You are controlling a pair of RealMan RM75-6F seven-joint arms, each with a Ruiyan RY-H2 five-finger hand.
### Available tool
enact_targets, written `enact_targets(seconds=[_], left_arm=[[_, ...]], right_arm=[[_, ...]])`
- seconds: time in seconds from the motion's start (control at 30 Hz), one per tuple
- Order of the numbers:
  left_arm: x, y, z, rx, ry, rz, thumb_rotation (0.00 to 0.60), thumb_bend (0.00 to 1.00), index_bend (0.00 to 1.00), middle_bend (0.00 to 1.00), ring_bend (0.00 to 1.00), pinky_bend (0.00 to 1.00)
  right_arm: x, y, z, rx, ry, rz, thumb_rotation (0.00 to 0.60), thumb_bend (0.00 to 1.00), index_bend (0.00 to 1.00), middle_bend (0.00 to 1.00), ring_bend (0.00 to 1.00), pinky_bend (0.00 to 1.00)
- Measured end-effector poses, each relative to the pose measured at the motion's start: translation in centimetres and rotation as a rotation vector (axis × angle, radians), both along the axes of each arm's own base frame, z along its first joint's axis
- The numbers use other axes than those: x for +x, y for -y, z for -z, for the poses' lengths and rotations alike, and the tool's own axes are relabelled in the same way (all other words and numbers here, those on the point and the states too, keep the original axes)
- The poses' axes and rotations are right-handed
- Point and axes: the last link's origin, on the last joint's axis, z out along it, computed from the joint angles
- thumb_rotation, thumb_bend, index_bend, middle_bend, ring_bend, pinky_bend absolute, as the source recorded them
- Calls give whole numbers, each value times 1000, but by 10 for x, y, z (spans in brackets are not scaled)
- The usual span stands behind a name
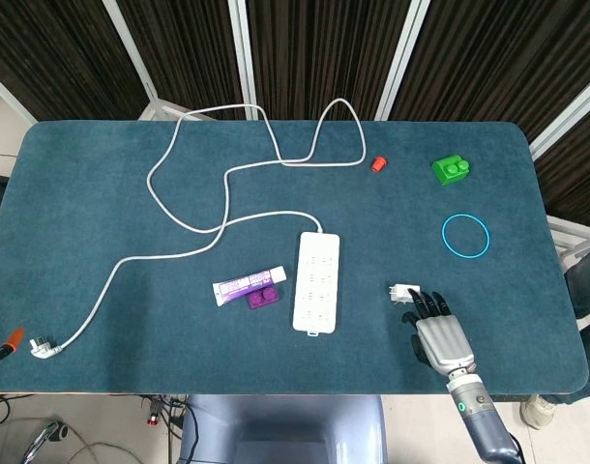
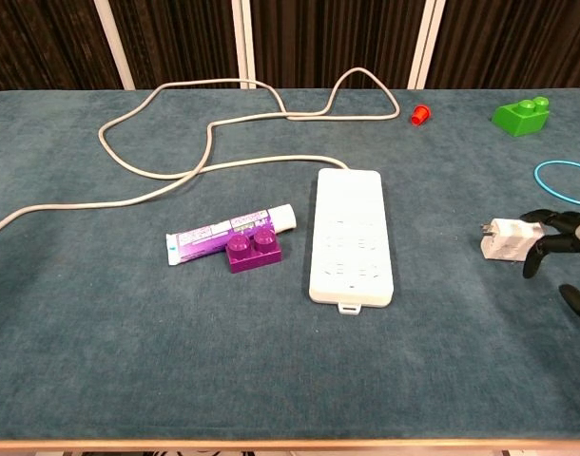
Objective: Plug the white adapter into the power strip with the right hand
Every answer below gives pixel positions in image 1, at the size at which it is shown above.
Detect beige shoe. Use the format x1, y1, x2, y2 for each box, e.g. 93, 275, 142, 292
519, 393, 558, 430

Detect chrome metal leg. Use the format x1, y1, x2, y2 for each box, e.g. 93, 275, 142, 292
22, 420, 69, 464

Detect orange-tipped black clamp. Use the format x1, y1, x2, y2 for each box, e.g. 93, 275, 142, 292
0, 328, 25, 371

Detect white power strip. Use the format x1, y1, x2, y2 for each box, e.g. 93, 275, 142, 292
292, 231, 341, 337

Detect white power cable with plug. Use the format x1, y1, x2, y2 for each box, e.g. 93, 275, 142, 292
29, 98, 367, 360

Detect grey-blue robot torso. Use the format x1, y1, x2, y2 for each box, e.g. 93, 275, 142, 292
178, 393, 388, 464

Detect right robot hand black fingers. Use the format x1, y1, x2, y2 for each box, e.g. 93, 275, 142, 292
400, 288, 478, 377

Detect purple white toothpaste tube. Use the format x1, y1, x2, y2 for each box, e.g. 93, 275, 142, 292
212, 266, 287, 307

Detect white charger cube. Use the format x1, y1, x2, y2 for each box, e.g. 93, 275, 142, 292
387, 283, 422, 306

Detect white metal rack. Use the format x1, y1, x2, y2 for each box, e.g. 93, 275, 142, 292
546, 215, 590, 265

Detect teal table cloth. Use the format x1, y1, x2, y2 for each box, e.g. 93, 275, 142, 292
0, 119, 590, 395

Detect thin blue ring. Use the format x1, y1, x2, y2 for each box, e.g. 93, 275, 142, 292
441, 213, 491, 259

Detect dark slatted screen white frame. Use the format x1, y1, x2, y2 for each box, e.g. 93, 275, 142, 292
0, 0, 590, 228

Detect green building block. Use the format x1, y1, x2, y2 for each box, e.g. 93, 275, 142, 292
430, 154, 472, 187

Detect purple building block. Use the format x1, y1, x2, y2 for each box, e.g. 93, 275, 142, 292
247, 286, 280, 310

